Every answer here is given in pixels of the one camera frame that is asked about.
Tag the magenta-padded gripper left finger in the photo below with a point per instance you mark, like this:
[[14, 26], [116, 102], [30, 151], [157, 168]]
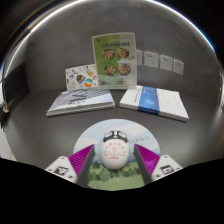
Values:
[[63, 168]]

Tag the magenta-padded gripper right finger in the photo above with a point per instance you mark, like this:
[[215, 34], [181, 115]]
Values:
[[165, 166]]

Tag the white panda-print computer mouse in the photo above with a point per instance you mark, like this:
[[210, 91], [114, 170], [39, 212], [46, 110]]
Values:
[[115, 151]]

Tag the round landscape-print mouse pad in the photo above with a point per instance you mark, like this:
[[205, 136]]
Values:
[[113, 180]]

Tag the white book with blue band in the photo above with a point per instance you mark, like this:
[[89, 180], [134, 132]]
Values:
[[156, 101]]

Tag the grey striped-cover book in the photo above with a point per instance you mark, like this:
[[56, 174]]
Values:
[[81, 100]]

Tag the white cartoon sticker sheet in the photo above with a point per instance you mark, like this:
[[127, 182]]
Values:
[[80, 78]]

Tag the black flat panel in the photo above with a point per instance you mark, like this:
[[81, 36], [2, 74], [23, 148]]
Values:
[[15, 86]]

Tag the green food menu stand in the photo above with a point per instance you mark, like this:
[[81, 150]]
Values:
[[115, 58]]

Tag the white wall socket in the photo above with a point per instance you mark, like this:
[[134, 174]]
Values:
[[151, 59], [139, 57], [166, 62], [178, 67]]

